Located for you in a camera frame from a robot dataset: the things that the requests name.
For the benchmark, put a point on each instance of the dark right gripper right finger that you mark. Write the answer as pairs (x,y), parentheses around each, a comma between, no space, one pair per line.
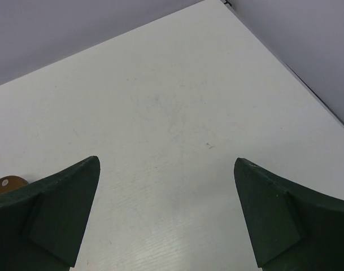
(291,227)

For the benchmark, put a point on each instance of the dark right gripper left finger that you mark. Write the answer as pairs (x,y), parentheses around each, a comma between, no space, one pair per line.
(43,223)

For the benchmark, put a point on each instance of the brown wooden oval tray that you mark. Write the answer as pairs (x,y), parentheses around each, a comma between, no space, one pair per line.
(10,183)

